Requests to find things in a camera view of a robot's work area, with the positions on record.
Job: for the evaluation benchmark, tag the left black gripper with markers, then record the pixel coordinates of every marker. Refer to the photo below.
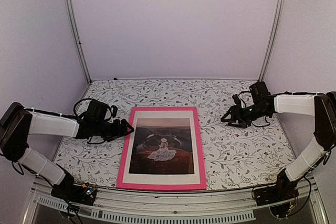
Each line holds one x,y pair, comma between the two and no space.
118,132

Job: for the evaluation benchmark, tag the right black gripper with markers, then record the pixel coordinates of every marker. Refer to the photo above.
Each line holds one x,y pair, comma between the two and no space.
234,109

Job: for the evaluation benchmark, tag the white mat board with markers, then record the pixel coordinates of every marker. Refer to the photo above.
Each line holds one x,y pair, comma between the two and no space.
131,178

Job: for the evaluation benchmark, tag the dark photo print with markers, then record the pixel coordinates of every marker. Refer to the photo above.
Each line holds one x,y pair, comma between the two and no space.
162,146

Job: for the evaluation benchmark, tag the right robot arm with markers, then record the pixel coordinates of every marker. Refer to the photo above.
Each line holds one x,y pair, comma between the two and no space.
315,108

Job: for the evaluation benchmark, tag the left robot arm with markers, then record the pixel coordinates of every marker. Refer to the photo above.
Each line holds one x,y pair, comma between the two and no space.
19,122

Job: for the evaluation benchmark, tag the floral table mat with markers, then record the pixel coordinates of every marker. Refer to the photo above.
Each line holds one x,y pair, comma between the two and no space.
234,158

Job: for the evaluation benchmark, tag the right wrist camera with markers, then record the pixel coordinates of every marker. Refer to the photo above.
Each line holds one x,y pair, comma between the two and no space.
237,101

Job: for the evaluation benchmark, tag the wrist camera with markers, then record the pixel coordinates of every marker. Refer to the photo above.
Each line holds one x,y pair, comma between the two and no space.
114,111
237,101

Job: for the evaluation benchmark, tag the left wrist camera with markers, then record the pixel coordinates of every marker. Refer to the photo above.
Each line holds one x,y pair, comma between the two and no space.
114,111

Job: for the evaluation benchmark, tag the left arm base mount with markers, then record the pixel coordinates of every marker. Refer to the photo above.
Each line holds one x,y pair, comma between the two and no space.
83,194

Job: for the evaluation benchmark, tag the front aluminium rail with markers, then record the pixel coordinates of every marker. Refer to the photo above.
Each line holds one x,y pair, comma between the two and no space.
121,206

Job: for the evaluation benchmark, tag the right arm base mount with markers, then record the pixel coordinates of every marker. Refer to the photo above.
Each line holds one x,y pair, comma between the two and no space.
281,203

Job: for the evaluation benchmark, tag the right aluminium post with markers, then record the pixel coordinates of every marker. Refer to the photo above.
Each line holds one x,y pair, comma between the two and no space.
272,39

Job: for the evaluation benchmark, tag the aluminium post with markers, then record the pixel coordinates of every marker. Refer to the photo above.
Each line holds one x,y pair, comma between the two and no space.
76,37
272,39

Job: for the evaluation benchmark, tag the left aluminium post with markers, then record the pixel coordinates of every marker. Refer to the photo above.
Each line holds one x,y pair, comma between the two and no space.
76,37

